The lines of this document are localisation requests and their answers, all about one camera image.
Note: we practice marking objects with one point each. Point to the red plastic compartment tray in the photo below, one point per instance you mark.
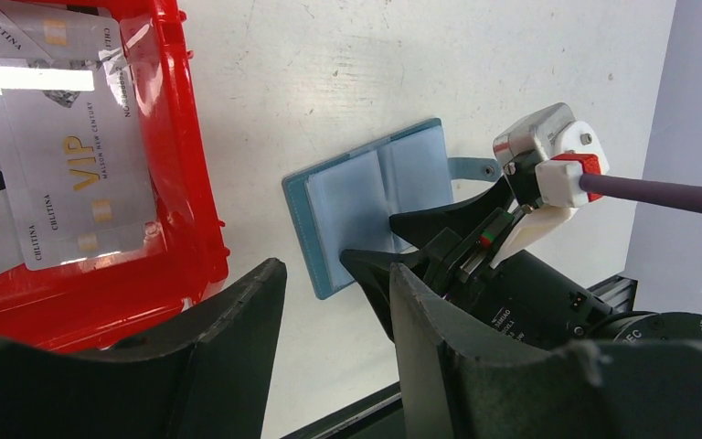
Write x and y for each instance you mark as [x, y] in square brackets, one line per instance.
[184, 260]

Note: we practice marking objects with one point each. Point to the aluminium frame rail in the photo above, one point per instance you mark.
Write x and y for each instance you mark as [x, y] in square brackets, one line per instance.
[617, 291]

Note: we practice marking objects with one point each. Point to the white VIP card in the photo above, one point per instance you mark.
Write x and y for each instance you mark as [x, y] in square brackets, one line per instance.
[72, 154]

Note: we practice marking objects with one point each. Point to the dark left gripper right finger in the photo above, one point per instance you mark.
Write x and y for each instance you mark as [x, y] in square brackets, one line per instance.
[461, 379]

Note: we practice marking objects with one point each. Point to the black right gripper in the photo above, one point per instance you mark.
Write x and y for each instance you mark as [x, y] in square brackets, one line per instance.
[523, 298]

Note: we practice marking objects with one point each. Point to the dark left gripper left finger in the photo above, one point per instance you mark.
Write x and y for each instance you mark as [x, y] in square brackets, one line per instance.
[205, 373]

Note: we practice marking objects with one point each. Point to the blue leather card holder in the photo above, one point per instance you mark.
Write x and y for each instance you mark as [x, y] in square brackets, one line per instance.
[345, 202]

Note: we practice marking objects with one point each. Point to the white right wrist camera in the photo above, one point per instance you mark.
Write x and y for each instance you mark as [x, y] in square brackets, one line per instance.
[543, 156]

